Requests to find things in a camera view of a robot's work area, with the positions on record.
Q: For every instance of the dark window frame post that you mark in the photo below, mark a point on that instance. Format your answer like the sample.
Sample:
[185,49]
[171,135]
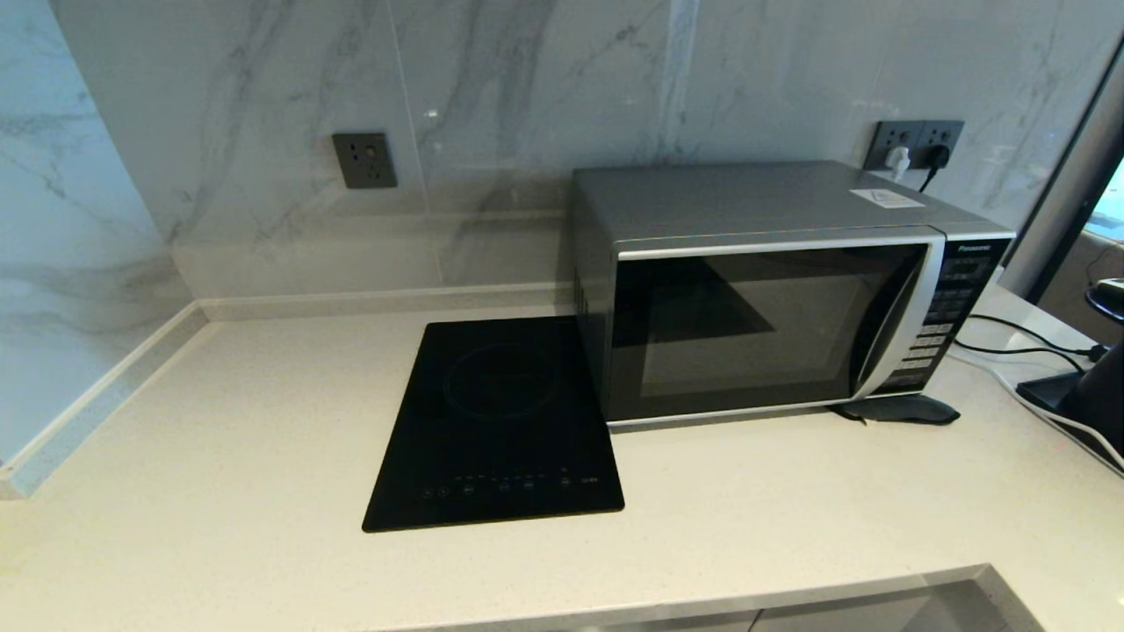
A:
[1067,175]

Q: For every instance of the black glass microwave door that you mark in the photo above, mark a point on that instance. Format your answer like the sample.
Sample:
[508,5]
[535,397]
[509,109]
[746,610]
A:
[746,333]

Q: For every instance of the grey single wall socket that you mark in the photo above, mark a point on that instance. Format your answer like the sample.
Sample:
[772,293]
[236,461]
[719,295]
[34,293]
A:
[363,161]

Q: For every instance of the black round background object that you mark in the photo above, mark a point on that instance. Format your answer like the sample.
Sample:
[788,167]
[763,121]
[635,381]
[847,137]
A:
[1106,298]

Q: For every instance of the silver microwave oven body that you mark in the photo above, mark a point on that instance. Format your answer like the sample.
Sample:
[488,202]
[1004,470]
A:
[746,200]

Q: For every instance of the black plug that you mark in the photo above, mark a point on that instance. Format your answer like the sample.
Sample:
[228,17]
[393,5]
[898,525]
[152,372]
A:
[938,157]

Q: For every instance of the white paper label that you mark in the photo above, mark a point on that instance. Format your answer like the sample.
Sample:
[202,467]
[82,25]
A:
[887,198]

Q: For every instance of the grey double wall socket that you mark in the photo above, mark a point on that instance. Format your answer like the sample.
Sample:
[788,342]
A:
[913,133]

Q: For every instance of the black flat appliance base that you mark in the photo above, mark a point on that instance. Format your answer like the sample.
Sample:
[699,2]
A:
[1049,391]

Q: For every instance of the black rounded appliance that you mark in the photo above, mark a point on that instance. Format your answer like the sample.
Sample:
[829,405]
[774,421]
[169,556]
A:
[1102,395]

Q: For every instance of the black induction cooktop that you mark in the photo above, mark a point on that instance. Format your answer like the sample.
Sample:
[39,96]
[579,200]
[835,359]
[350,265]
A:
[500,421]

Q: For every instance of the black cloth pad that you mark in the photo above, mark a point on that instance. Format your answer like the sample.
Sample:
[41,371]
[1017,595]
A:
[900,410]

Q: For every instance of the white plug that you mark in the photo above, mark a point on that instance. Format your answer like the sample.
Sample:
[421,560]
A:
[897,160]

